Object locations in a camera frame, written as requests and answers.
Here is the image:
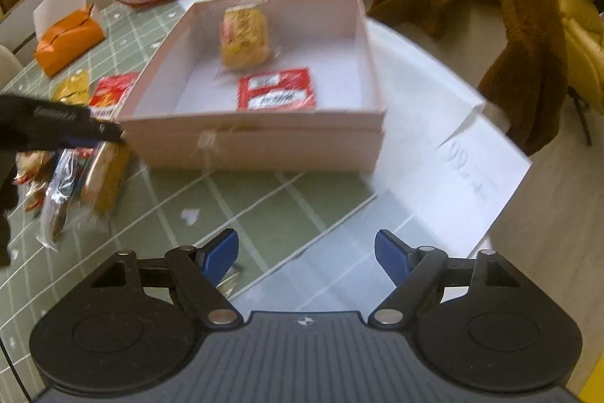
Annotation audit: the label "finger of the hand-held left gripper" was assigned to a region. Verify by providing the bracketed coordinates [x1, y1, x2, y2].
[89, 119, 126, 145]

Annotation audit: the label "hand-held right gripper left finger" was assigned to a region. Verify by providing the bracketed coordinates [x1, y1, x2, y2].
[89, 228, 239, 329]

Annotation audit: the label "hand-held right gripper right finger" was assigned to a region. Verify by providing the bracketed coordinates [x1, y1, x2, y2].
[368, 229, 522, 328]

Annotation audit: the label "clear bread snack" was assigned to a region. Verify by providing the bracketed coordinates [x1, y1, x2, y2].
[79, 142, 134, 216]

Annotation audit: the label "yellow snack packet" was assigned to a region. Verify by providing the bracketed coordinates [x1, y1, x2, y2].
[51, 69, 91, 106]

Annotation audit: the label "pink cardboard box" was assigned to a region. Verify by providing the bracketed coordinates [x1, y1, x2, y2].
[116, 0, 388, 175]

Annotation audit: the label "red white snack packets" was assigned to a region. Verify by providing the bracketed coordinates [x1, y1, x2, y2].
[13, 149, 55, 211]

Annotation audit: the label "dark clear snack packet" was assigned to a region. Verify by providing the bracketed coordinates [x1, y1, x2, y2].
[38, 147, 88, 249]

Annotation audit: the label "green checked tablecloth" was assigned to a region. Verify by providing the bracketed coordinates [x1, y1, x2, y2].
[0, 0, 489, 389]

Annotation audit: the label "orange tissue box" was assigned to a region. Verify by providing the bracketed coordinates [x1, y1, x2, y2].
[33, 5, 106, 77]

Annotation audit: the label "white paper sheet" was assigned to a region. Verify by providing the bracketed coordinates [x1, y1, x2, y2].
[377, 103, 533, 260]

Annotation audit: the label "white tissue sheet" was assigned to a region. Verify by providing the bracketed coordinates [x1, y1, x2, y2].
[32, 0, 102, 36]

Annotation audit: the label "wrapped yellow bread snack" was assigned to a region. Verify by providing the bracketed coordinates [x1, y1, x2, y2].
[220, 5, 271, 71]

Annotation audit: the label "red white label snack packet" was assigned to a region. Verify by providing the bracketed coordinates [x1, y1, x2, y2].
[237, 67, 317, 112]

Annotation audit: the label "beige dining chair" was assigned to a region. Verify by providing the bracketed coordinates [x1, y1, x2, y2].
[395, 0, 513, 113]

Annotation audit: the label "yellow armchair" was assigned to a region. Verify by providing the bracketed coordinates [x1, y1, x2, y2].
[551, 0, 604, 147]

